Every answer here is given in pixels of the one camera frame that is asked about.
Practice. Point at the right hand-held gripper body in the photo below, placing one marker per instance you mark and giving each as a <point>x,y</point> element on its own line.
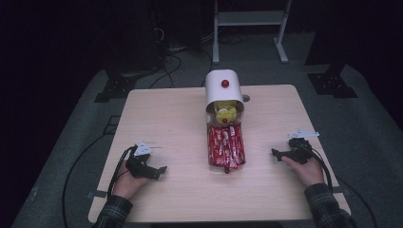
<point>299,152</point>

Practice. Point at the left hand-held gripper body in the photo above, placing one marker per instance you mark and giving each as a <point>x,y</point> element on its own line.
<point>139,166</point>

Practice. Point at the person's right hand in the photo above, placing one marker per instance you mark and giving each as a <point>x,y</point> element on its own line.
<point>309,174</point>

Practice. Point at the person's left hand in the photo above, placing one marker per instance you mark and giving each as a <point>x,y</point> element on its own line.
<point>125,186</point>

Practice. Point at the row of red snack packets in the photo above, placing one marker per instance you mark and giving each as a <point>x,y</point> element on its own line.
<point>225,147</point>

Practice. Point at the red snack packets pile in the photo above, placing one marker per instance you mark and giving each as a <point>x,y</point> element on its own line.
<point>226,168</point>

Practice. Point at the small grey round object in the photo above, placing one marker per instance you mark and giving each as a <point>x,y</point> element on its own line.
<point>246,98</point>

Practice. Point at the yellow snack packets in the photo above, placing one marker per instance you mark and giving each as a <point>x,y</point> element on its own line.
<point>225,110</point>

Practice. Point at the black stand base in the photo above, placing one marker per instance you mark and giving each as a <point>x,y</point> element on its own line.
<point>332,84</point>
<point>115,88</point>

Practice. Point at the white rounded storage box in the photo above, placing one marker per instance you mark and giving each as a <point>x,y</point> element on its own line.
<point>223,93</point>

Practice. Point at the black floor frame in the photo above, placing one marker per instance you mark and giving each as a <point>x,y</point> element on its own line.
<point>111,125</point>

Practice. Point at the grey table bracket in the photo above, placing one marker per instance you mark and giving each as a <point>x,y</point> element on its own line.
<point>341,190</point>
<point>96,194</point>

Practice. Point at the white metal desk frame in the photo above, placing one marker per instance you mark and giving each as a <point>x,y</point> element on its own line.
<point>250,18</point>

